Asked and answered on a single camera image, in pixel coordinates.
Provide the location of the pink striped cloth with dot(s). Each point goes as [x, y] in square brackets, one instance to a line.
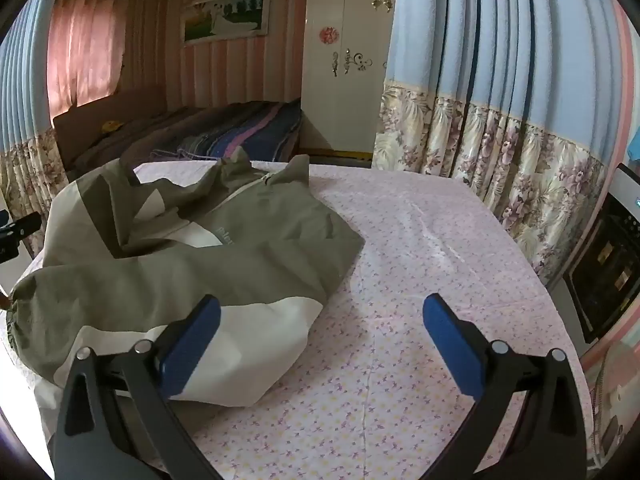
[612, 380]

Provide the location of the red round sticker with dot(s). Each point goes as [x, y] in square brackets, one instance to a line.
[330, 36]

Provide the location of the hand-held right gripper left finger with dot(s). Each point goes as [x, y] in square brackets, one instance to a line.
[192, 345]

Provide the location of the brown headboard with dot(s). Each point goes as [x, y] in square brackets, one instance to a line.
[80, 125]

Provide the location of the pink floral tablecloth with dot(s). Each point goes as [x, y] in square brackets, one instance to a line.
[430, 260]

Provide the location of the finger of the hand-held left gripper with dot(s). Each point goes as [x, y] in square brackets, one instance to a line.
[22, 227]

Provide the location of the pink window curtain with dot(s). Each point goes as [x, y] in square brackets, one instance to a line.
[82, 50]

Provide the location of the olive and cream jacket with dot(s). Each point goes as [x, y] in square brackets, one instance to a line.
[225, 265]

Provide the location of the white wardrobe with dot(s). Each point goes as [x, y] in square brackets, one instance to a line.
[345, 85]

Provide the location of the small yellow object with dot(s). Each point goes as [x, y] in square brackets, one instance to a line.
[110, 127]

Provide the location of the blue floral-hem curtain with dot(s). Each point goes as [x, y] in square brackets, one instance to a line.
[475, 60]
[25, 110]

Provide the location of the black glass-door appliance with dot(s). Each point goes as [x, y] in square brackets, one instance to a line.
[605, 270]

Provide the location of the framed landscape wall picture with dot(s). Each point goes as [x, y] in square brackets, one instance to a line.
[225, 17]

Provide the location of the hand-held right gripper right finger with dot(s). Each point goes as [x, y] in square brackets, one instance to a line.
[450, 347]

